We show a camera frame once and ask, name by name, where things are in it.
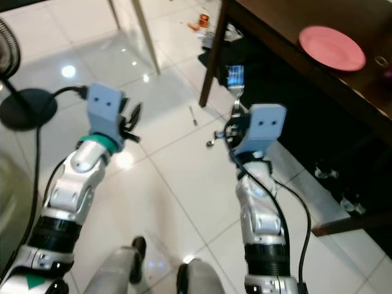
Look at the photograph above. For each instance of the black floor fan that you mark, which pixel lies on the black floor fan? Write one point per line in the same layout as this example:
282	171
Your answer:
30	110

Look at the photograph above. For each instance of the light wood table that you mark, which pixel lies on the light wood table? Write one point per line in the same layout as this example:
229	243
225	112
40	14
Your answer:
147	43

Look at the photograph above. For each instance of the grey robot right leg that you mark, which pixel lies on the grey robot right leg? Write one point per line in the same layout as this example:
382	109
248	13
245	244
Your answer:
202	278

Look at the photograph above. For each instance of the small orange cylinder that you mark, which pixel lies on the small orange cylinder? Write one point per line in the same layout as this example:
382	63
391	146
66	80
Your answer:
194	26

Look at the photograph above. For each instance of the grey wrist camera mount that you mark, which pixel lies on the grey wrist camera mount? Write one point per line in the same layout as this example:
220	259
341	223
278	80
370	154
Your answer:
105	107
266	125

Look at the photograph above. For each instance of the orange black tape measure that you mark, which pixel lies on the orange black tape measure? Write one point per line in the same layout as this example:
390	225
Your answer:
203	18

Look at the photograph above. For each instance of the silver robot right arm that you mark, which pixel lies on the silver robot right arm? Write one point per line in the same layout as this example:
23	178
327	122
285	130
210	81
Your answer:
257	208

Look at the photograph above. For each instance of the grey robot leg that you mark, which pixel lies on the grey robot leg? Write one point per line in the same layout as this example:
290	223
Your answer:
202	278
113	269

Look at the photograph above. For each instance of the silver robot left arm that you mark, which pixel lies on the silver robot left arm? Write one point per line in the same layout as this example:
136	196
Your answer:
79	184

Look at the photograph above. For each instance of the grey robot left leg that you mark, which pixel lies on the grey robot left leg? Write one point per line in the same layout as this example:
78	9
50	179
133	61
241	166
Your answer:
113	269

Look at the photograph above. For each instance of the silver metal spoon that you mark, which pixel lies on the silver metal spoon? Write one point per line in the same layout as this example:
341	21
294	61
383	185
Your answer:
211	143

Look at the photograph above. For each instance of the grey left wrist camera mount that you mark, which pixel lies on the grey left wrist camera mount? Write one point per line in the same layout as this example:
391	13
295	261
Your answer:
105	107

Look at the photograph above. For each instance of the dark brown wooden table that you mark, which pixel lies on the dark brown wooden table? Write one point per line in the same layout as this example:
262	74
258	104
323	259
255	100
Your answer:
282	18

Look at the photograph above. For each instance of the silver metal fork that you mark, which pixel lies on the silver metal fork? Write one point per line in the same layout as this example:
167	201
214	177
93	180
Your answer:
193	115
234	79

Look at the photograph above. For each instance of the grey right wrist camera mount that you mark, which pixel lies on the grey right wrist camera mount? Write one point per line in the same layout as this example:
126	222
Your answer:
266	125

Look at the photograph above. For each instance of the small grey box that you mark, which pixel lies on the small grey box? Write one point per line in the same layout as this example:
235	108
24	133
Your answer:
207	39

